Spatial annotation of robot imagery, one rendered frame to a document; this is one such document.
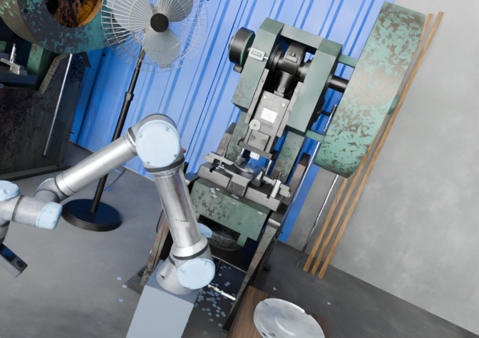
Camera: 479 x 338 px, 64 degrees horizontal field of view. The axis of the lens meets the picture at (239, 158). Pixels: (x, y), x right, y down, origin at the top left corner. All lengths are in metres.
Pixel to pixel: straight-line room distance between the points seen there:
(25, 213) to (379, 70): 1.28
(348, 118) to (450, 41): 1.78
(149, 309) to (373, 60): 1.22
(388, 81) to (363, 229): 1.90
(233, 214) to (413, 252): 1.88
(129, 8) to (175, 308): 1.55
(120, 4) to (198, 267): 1.52
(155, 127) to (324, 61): 1.03
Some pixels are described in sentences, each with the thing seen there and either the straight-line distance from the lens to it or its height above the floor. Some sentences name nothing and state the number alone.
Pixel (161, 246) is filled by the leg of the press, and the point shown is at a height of 0.28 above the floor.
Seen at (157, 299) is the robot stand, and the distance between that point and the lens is 1.41.
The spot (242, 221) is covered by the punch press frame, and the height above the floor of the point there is 0.56.
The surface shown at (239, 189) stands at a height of 0.68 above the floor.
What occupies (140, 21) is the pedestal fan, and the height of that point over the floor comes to 1.26.
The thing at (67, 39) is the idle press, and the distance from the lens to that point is 2.57.
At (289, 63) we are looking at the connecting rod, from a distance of 1.91.
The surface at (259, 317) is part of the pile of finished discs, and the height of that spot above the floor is 0.38.
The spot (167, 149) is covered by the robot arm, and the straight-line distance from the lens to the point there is 1.03.
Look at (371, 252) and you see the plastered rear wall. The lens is 3.35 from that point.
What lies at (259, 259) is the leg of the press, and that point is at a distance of 1.84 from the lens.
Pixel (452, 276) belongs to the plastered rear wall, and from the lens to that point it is 3.51.
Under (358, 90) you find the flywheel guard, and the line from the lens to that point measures 1.56.
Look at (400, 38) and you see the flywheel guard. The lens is 1.66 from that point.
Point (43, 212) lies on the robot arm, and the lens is 1.17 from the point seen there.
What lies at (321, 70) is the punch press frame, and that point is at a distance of 1.84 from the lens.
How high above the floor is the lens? 1.24
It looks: 13 degrees down
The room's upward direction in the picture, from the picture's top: 22 degrees clockwise
